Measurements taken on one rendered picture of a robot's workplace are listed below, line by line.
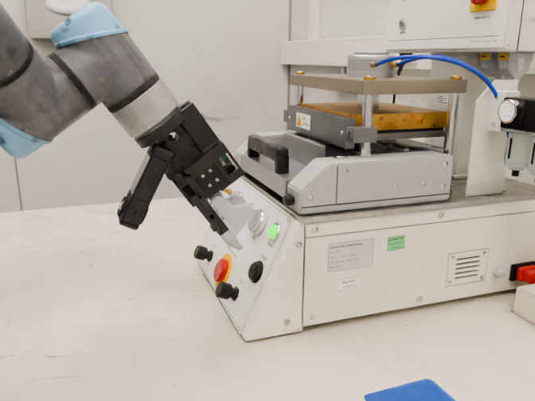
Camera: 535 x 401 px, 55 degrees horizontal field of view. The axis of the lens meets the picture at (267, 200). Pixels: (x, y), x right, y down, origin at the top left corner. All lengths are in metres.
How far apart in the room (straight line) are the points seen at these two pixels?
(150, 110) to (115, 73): 0.06
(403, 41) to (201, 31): 1.40
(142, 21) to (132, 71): 1.66
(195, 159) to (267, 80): 1.77
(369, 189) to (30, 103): 0.45
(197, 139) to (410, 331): 0.42
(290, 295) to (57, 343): 0.34
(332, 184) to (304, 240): 0.09
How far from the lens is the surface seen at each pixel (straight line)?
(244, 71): 2.38
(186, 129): 0.66
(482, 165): 0.87
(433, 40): 0.98
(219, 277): 0.86
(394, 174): 0.76
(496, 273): 0.92
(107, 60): 0.62
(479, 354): 0.79
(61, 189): 2.33
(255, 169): 0.87
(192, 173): 0.65
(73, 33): 0.62
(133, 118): 0.63
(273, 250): 0.73
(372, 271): 0.78
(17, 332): 0.85
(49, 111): 0.61
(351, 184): 0.73
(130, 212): 0.66
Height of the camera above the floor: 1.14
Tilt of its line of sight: 16 degrees down
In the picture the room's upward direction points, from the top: straight up
